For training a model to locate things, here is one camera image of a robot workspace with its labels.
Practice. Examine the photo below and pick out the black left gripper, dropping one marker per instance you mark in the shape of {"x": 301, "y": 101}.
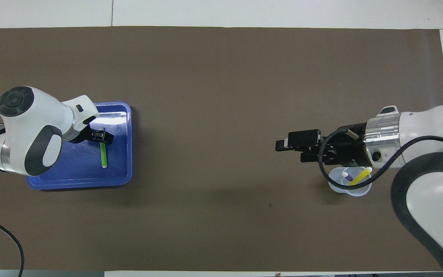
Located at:
{"x": 83, "y": 134}

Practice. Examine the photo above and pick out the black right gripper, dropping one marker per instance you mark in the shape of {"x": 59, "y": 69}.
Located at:
{"x": 350, "y": 148}

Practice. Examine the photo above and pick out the green marker pen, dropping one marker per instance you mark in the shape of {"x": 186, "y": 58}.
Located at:
{"x": 104, "y": 156}

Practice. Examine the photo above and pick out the purple marker pen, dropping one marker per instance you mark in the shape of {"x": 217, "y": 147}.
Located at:
{"x": 347, "y": 177}

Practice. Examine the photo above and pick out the yellow marker pen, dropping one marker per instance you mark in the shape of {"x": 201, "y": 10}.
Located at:
{"x": 360, "y": 176}

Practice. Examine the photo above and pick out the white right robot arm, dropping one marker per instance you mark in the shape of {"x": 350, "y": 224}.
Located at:
{"x": 437, "y": 127}

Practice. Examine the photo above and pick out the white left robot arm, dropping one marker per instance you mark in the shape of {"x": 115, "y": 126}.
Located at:
{"x": 21, "y": 127}

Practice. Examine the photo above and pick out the blue plastic tray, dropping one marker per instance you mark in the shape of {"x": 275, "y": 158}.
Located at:
{"x": 75, "y": 173}

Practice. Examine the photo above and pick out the clear plastic cup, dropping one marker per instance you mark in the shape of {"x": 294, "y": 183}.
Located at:
{"x": 360, "y": 191}

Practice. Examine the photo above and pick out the brown table mat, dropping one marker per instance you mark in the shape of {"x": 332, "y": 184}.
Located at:
{"x": 221, "y": 77}

